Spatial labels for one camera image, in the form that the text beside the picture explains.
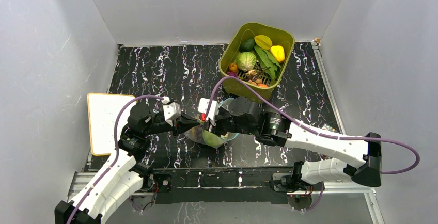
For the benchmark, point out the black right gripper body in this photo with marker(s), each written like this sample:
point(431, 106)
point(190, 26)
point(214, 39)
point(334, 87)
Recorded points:
point(209, 125)

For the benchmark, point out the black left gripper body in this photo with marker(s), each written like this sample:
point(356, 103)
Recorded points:
point(156, 127)

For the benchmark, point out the clear zip bag blue zipper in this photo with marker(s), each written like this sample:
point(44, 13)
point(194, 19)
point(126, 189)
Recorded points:
point(199, 135)

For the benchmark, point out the green cabbage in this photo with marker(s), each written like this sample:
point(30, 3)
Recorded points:
point(212, 140)
point(246, 61)

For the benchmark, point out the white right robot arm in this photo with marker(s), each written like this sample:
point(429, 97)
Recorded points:
point(350, 158)

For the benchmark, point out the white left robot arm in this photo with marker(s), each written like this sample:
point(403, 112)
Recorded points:
point(123, 174)

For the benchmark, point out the red onion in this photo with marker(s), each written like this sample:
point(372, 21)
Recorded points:
point(233, 74)

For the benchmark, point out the small orange fruit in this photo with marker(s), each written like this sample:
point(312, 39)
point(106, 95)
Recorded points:
point(233, 68)

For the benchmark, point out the white board orange edge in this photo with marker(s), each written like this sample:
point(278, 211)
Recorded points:
point(103, 110)

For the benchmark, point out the green leafy vegetable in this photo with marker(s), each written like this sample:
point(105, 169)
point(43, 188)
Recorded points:
point(268, 63)

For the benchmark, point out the olive green plastic bin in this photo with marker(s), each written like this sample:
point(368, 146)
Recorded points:
point(238, 85)

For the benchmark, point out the dark green avocado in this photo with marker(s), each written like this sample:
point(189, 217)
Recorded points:
point(247, 45)

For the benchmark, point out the yellow bell pepper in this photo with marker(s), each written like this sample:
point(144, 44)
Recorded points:
point(278, 52)

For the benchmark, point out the yellow green starfruit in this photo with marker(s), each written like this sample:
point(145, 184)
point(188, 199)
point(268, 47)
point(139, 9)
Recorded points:
point(263, 42)

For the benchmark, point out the clear marker pack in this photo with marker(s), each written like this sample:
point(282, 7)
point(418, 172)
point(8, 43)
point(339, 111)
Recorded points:
point(329, 128)

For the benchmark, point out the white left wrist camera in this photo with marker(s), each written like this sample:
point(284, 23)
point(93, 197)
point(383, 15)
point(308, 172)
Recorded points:
point(171, 110)

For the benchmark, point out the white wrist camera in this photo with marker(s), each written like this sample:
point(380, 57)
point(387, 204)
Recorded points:
point(171, 110)
point(208, 109)

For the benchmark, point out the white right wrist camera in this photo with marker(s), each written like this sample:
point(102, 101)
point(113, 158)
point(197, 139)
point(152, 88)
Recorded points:
point(208, 109)

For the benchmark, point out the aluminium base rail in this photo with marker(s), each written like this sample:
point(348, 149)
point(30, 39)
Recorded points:
point(223, 178)

